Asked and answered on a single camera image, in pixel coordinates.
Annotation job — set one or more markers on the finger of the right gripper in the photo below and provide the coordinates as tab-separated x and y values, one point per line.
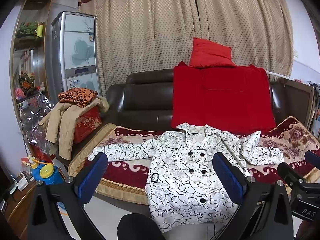
312	158

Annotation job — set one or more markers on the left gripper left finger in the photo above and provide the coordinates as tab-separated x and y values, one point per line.
45	221

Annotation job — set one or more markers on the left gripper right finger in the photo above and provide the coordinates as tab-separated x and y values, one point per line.
263	209

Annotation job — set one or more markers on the white crackle pattern coat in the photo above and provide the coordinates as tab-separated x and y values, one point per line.
182	187

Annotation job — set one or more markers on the blue yellow toy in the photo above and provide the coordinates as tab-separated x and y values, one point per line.
45	172

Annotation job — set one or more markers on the black knee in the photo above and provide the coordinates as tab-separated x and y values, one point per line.
136	226

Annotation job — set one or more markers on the floral red beige blanket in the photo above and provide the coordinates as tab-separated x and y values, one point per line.
126	180

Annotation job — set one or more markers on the large red cushion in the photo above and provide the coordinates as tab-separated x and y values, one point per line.
234	99

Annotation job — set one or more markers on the clear plastic wrap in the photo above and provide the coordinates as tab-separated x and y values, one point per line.
32	110

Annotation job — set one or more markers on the orange black patterned cloth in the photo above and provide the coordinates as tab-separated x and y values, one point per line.
78	96

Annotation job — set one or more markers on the orange artificial flowers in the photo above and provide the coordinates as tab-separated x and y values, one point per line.
26	81

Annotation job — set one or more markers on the small red pillow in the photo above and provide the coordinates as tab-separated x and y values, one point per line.
206	54

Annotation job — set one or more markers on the silver floor air conditioner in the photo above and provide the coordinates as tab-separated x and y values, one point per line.
74	63

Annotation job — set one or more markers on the wooden display shelf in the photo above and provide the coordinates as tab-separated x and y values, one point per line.
28	54

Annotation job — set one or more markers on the green plant ornament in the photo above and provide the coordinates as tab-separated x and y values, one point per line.
30	29

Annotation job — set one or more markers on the beige dotted curtain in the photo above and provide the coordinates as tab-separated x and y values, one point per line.
142	35

